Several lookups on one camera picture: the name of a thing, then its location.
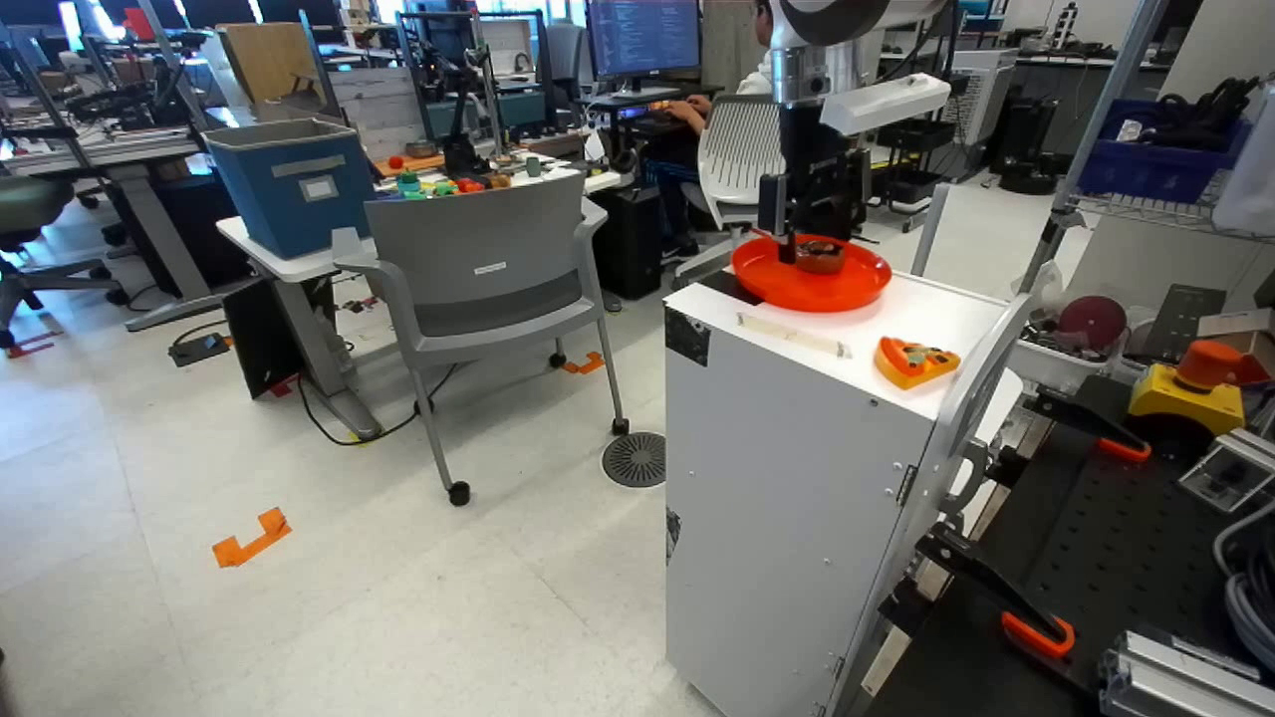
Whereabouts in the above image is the blue storage bin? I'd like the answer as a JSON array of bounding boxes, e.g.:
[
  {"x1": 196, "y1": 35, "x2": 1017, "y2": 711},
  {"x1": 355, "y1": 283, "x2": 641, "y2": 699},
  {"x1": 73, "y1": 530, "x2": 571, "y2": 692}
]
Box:
[{"x1": 207, "y1": 121, "x2": 375, "y2": 258}]

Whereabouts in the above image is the aluminium extrusion rail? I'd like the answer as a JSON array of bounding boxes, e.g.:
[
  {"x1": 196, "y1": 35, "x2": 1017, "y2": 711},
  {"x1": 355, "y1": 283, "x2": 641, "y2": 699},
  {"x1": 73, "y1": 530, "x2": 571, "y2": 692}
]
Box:
[{"x1": 1094, "y1": 631, "x2": 1275, "y2": 717}]

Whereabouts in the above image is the orange toy pizza slice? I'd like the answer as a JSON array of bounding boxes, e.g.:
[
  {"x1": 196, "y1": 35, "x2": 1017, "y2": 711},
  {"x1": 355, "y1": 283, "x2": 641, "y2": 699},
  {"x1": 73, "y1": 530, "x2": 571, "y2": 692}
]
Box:
[{"x1": 871, "y1": 338, "x2": 958, "y2": 392}]

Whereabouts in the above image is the orange round plate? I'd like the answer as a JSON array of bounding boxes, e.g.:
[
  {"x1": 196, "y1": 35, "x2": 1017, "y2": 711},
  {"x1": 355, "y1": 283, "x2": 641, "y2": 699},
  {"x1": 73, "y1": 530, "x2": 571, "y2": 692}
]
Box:
[{"x1": 729, "y1": 235, "x2": 893, "y2": 316}]

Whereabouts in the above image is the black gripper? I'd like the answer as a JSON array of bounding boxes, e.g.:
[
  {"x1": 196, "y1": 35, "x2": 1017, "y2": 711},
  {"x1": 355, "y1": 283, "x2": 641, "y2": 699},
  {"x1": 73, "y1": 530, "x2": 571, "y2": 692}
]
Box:
[{"x1": 762, "y1": 105, "x2": 867, "y2": 262}]

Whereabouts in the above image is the orange floor marker bracket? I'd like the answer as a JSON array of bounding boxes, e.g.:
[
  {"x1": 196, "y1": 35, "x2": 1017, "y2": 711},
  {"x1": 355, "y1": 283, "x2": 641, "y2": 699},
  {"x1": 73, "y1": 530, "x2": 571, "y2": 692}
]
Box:
[{"x1": 212, "y1": 508, "x2": 292, "y2": 569}]

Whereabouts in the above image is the yellow emergency stop box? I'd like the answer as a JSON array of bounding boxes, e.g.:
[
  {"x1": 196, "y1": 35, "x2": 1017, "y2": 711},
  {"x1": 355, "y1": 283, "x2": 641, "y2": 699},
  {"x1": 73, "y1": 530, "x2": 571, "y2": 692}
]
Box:
[{"x1": 1127, "y1": 338, "x2": 1268, "y2": 433}]

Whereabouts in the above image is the grey plastic chair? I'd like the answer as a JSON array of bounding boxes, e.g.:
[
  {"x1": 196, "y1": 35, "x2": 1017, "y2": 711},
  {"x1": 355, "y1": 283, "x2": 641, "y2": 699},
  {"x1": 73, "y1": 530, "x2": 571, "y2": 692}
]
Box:
[{"x1": 329, "y1": 170, "x2": 629, "y2": 508}]

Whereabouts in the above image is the computer monitor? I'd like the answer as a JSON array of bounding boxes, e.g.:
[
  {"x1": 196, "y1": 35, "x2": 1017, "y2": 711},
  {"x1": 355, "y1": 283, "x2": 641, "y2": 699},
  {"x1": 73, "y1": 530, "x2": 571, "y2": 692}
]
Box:
[{"x1": 584, "y1": 0, "x2": 699, "y2": 83}]

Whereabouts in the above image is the seated person in white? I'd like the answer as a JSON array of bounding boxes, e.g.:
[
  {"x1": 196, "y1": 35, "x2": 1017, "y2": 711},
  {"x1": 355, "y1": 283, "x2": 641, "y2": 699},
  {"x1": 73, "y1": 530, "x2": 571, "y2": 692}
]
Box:
[{"x1": 650, "y1": 0, "x2": 771, "y2": 137}]

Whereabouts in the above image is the chocolate frosted donut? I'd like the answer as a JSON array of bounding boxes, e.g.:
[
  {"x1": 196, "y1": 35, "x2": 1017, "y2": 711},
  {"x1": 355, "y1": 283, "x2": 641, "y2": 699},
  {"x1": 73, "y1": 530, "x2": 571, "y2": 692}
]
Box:
[{"x1": 795, "y1": 239, "x2": 845, "y2": 274}]

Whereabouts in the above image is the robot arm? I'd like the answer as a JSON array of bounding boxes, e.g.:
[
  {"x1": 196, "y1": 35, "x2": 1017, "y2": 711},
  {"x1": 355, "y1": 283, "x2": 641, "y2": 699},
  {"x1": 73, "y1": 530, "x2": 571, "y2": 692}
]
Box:
[{"x1": 764, "y1": 0, "x2": 952, "y2": 262}]

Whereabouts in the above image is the black orange clamp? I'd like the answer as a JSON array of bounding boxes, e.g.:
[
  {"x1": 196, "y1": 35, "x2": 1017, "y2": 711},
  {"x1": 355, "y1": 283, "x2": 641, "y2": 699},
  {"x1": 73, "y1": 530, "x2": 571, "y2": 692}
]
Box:
[
  {"x1": 916, "y1": 527, "x2": 1074, "y2": 666},
  {"x1": 1029, "y1": 388, "x2": 1150, "y2": 465}
]

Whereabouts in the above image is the coiled black cable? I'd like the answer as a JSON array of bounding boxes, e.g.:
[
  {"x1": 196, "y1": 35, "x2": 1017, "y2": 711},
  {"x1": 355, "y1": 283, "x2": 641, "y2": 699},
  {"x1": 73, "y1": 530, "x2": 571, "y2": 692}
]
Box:
[{"x1": 1205, "y1": 501, "x2": 1275, "y2": 673}]

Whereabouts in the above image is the black perforated breadboard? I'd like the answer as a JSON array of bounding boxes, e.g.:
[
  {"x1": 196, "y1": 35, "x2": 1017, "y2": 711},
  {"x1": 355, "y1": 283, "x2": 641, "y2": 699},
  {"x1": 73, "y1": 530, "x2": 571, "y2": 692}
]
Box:
[{"x1": 867, "y1": 377, "x2": 1244, "y2": 717}]

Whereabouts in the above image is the white toy kitchen cabinet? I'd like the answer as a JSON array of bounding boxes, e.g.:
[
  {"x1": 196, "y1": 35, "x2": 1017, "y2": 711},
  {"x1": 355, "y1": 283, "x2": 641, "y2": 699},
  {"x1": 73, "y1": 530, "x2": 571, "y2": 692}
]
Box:
[{"x1": 664, "y1": 274, "x2": 1033, "y2": 717}]

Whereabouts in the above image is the black orange clamp left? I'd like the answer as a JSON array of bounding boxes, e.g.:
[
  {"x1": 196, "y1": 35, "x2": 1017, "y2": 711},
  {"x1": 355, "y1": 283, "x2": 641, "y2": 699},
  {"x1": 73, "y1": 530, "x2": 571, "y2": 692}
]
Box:
[{"x1": 1029, "y1": 388, "x2": 1150, "y2": 465}]

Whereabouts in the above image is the white mesh office chair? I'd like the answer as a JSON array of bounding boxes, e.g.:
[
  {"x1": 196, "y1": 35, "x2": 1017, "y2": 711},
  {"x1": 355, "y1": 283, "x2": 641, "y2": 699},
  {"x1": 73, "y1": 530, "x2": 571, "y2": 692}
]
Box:
[{"x1": 671, "y1": 97, "x2": 783, "y2": 286}]

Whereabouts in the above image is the black orange clamp right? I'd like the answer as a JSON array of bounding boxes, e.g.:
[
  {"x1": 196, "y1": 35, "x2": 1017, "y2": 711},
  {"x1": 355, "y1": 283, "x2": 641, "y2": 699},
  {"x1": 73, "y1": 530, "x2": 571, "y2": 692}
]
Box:
[{"x1": 916, "y1": 527, "x2": 1074, "y2": 666}]

